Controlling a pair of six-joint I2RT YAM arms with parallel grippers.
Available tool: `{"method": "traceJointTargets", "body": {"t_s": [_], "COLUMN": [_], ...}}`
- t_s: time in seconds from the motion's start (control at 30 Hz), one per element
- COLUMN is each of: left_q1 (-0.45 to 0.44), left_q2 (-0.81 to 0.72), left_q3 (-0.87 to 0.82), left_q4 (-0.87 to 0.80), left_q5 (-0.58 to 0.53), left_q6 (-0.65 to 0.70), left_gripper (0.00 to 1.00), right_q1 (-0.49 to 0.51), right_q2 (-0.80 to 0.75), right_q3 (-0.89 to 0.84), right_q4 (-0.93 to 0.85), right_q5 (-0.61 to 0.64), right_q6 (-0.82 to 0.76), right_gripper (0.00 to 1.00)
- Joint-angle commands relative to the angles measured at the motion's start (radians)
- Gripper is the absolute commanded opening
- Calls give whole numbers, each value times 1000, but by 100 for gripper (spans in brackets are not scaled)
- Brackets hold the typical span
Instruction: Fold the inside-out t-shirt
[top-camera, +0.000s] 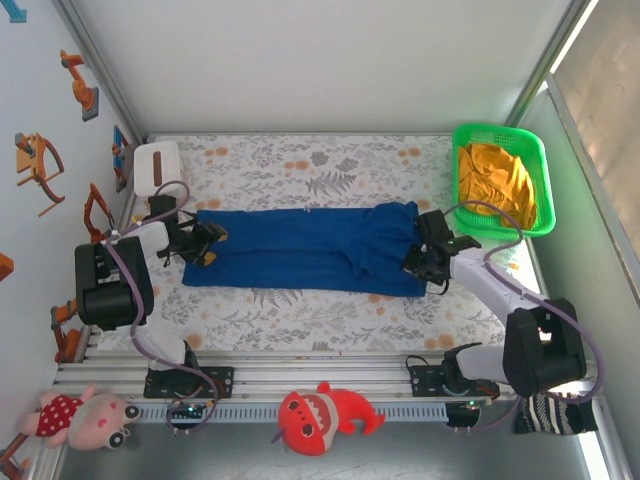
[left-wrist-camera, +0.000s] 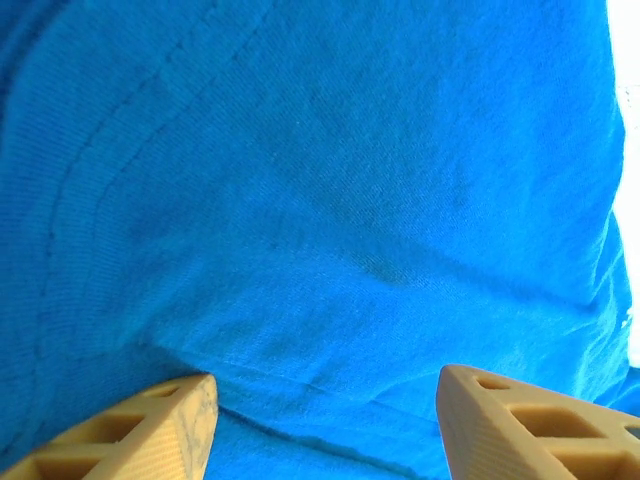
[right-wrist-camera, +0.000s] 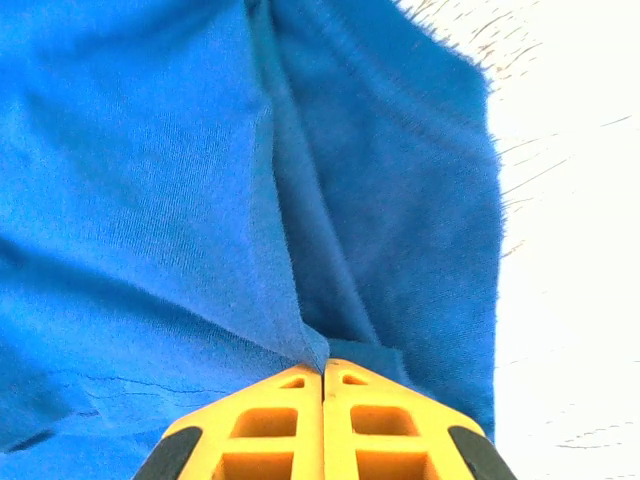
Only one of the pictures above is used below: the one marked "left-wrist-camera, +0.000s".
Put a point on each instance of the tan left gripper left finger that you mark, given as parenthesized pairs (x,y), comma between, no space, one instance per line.
(165,435)

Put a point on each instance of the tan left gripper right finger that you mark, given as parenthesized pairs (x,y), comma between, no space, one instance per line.
(480,430)

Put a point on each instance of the blue t-shirt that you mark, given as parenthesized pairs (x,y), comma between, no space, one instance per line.
(320,200)

